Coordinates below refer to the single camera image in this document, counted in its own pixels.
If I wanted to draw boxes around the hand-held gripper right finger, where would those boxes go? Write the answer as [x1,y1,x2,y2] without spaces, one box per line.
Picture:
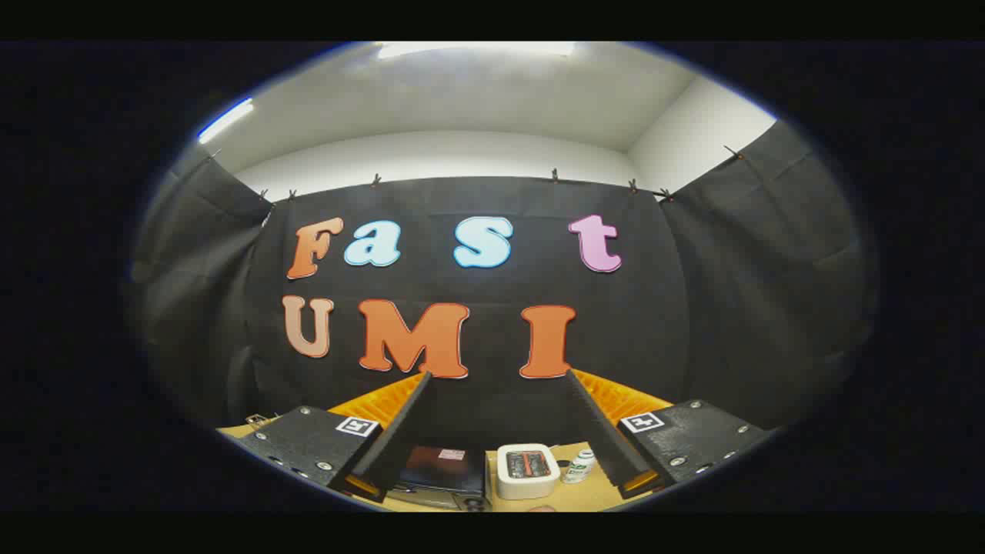
[564,369,773,499]

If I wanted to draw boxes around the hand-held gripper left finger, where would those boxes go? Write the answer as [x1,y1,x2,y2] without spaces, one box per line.
[219,372,433,505]

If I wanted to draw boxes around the black toaster oven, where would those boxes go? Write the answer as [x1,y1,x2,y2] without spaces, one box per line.
[385,442,491,512]

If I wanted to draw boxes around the white green-label bottle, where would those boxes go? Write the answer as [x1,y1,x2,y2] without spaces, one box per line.
[562,450,597,485]

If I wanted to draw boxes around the white box appliance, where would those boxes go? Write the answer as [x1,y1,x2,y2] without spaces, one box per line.
[496,443,561,501]

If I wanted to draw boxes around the row of cloth clips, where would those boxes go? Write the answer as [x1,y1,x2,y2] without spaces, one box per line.
[206,145,746,205]

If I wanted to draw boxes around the long ceiling light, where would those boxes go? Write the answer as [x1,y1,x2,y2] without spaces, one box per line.
[197,98,255,145]
[377,42,576,60]

